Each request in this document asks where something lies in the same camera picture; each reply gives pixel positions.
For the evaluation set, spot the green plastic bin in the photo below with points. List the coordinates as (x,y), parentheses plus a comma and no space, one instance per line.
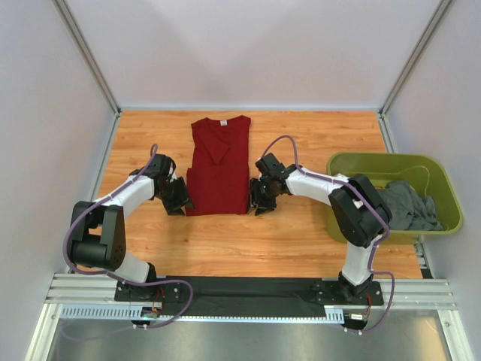
(426,177)

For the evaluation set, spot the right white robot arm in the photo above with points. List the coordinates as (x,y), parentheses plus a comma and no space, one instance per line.
(361,214)

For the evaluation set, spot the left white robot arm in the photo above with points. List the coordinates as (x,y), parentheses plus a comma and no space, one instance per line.
(96,237)

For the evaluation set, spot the left aluminium frame post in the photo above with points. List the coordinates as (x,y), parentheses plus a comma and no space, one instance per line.
(73,28)

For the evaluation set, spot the right aluminium frame post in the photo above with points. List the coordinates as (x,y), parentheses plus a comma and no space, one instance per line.
(415,56)

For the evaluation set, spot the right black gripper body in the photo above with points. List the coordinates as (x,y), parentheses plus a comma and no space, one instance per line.
(262,195)

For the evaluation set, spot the aluminium frame post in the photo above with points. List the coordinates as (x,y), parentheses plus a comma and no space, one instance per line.
(415,56)
(73,28)

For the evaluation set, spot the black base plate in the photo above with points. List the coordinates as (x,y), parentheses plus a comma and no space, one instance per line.
(172,290)
(341,292)

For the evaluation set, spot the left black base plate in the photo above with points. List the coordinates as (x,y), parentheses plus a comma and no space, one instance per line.
(172,290)

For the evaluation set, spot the aluminium mounting rail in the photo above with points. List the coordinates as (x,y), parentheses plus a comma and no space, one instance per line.
(410,294)

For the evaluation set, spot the grey t-shirt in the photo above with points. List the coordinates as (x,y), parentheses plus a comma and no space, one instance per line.
(410,212)

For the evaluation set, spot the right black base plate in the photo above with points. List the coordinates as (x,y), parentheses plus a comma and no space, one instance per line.
(341,292)

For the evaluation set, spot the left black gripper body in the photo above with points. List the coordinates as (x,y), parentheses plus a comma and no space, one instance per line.
(175,195)

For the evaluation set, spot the black cloth strip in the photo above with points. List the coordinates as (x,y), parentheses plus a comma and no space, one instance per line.
(254,297)

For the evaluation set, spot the red t-shirt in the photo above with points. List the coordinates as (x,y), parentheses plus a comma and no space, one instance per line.
(218,180)

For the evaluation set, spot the slotted cable duct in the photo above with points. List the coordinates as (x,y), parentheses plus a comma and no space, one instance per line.
(139,313)

